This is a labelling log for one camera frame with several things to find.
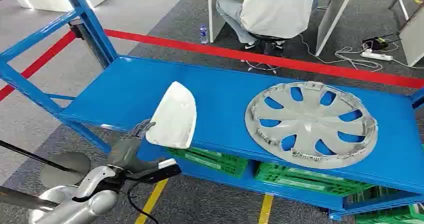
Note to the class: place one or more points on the stanchion with disc base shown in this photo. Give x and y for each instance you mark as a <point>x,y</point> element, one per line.
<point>66,179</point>

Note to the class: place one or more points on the black round stool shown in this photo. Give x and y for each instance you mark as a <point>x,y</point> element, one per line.
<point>265,37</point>

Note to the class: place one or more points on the white power strip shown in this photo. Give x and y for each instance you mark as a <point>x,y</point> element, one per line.
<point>376,55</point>

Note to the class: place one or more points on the seated person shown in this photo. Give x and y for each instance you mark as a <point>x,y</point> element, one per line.
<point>275,10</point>

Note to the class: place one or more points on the grey plastic wheel cover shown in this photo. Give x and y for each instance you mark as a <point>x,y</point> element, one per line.
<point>308,126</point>

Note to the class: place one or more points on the white plastic shell part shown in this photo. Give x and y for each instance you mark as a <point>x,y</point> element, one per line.
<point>175,116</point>

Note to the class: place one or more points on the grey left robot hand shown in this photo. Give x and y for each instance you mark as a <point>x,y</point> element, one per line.
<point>124,154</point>

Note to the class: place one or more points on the metal chair frame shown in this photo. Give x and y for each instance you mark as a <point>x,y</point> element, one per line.
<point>402,8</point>

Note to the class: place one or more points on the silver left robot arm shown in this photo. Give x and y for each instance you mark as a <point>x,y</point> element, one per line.
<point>82,209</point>

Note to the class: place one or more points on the white desk panel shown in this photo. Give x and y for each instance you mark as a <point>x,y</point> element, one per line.
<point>414,40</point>

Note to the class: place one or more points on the blue metal shelf rack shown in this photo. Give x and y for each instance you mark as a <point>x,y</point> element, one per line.
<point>215,93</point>

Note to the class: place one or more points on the black charger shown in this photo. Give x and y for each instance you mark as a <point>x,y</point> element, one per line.
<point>374,43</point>

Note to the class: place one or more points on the clear water bottle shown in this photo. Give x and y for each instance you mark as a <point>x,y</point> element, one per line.
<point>203,35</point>

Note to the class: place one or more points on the grey stanchion post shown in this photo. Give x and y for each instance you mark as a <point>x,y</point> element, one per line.
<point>86,45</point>

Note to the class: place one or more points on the white desk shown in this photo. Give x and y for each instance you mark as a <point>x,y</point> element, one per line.
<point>331,16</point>

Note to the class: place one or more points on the red barrier belt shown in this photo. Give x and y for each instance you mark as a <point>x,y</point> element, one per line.
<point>39,61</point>
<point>265,59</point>

